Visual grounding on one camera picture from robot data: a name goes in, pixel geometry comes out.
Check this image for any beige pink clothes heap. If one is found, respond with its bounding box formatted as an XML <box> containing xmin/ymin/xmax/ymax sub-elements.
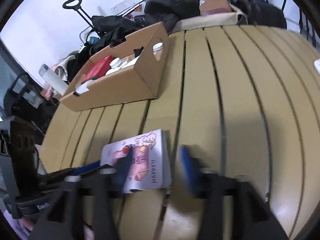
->
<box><xmin>50</xmin><ymin>55</ymin><xmax>75</xmax><ymax>95</ymax></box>

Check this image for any small white jar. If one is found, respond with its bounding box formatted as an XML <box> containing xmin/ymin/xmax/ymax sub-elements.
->
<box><xmin>152</xmin><ymin>42</ymin><xmax>163</xmax><ymax>55</ymax></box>

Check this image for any black clothing pile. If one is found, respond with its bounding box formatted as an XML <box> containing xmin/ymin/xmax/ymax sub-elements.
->
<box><xmin>67</xmin><ymin>0</ymin><xmax>201</xmax><ymax>82</ymax></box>

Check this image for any beige fabric bag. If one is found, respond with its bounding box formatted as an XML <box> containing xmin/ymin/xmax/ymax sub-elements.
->
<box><xmin>171</xmin><ymin>11</ymin><xmax>248</xmax><ymax>33</ymax></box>

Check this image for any brown cardboard tray box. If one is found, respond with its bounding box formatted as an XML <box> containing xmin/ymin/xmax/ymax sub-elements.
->
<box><xmin>60</xmin><ymin>22</ymin><xmax>170</xmax><ymax>112</ymax></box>

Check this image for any black sock bundle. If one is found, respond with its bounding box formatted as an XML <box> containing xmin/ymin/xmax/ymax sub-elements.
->
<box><xmin>133</xmin><ymin>46</ymin><xmax>144</xmax><ymax>58</ymax></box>

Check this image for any red printed box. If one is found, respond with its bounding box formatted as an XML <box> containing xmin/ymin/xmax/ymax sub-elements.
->
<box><xmin>81</xmin><ymin>56</ymin><xmax>114</xmax><ymax>84</ymax></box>

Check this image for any black trolley handle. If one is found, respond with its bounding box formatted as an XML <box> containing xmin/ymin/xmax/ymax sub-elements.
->
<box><xmin>62</xmin><ymin>0</ymin><xmax>100</xmax><ymax>36</ymax></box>

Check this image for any printed appliance box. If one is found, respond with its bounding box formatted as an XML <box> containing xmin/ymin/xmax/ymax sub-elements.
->
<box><xmin>122</xmin><ymin>0</ymin><xmax>149</xmax><ymax>22</ymax></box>

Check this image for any white wall socket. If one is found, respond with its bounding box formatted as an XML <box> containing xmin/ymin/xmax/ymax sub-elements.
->
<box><xmin>110</xmin><ymin>0</ymin><xmax>140</xmax><ymax>14</ymax></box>

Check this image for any white thermos bottle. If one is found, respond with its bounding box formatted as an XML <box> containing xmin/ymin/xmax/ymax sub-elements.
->
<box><xmin>39</xmin><ymin>64</ymin><xmax>68</xmax><ymax>96</ymax></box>

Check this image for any pink happy birthday card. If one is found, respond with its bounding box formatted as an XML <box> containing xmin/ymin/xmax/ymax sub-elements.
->
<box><xmin>100</xmin><ymin>129</ymin><xmax>172</xmax><ymax>194</ymax></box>

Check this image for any white round jar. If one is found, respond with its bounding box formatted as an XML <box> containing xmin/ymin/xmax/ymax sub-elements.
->
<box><xmin>110</xmin><ymin>58</ymin><xmax>123</xmax><ymax>69</ymax></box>

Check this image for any translucent plastic container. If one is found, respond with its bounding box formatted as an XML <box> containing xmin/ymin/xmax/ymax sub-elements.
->
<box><xmin>313</xmin><ymin>59</ymin><xmax>320</xmax><ymax>75</ymax></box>

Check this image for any black tripod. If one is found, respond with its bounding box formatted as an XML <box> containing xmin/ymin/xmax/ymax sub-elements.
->
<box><xmin>281</xmin><ymin>0</ymin><xmax>319</xmax><ymax>51</ymax></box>

